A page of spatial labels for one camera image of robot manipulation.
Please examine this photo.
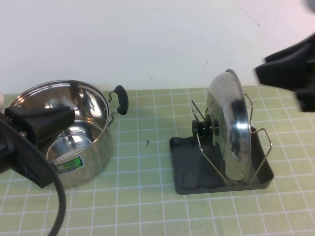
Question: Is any green checked tablecloth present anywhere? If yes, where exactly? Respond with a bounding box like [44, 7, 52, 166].
[0, 85, 315, 236]

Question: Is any stainless steel pot lid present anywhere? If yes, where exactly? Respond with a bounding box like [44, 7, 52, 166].
[191, 68, 253, 183]

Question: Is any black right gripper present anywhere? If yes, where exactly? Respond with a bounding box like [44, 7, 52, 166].
[254, 33, 315, 113]

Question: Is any dark tray wire lid rack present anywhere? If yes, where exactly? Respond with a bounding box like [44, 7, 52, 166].
[169, 92, 275, 196]

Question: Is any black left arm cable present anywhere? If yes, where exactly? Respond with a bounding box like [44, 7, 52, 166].
[0, 118, 67, 236]

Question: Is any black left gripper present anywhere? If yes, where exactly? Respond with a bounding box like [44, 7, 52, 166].
[0, 106, 76, 148]

